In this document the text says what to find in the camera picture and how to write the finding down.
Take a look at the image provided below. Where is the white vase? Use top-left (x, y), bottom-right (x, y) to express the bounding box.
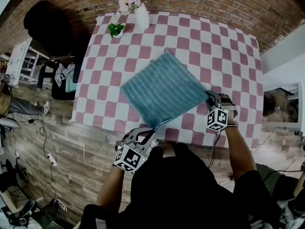
top-left (133, 2), bottom-right (150, 31)

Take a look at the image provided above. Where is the small potted green plant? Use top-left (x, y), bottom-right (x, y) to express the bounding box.
top-left (107, 22), bottom-right (126, 39)

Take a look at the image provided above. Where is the person's right hand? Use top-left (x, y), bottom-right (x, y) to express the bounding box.
top-left (217, 92), bottom-right (237, 109)

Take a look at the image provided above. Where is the white side table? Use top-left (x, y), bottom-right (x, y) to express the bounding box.
top-left (262, 81), bottom-right (305, 135)

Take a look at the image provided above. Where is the black power adapter cable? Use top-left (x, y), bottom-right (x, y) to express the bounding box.
top-left (18, 118), bottom-right (48, 157)

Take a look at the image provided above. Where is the blue towel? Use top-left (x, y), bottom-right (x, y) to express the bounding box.
top-left (120, 51), bottom-right (212, 130)

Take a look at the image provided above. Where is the black bag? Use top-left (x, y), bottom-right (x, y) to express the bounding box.
top-left (263, 92), bottom-right (277, 116)

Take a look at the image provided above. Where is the person's black shirt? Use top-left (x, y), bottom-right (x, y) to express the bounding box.
top-left (80, 142), bottom-right (282, 229)

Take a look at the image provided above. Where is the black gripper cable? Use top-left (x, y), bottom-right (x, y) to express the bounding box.
top-left (207, 130), bottom-right (222, 169)

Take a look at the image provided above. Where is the pink white checkered tablecloth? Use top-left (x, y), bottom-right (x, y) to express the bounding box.
top-left (69, 10), bottom-right (264, 149)

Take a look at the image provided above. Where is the white printed board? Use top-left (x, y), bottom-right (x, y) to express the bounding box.
top-left (5, 37), bottom-right (33, 88)

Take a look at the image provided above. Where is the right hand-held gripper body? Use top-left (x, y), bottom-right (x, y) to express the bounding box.
top-left (206, 107), bottom-right (229, 132)

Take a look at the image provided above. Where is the white power strip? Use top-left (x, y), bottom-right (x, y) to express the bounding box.
top-left (46, 153), bottom-right (59, 167)

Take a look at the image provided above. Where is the person's left forearm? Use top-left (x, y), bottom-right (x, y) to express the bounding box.
top-left (95, 166), bottom-right (124, 208)

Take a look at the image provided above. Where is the white crumpled cloth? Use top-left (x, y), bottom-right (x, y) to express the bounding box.
top-left (54, 63), bottom-right (74, 87)

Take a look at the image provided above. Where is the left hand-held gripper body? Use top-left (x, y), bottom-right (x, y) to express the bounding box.
top-left (113, 141), bottom-right (148, 173)

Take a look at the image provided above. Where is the teal book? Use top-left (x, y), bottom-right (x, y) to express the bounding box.
top-left (64, 74), bottom-right (77, 93)

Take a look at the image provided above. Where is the person's right forearm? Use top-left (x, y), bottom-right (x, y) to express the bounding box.
top-left (224, 118), bottom-right (257, 181)

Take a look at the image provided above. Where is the grey hand strap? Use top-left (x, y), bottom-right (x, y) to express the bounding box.
top-left (223, 105), bottom-right (238, 119)

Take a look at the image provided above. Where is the white metal rack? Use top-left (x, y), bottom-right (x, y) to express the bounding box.
top-left (20, 46), bottom-right (52, 83)

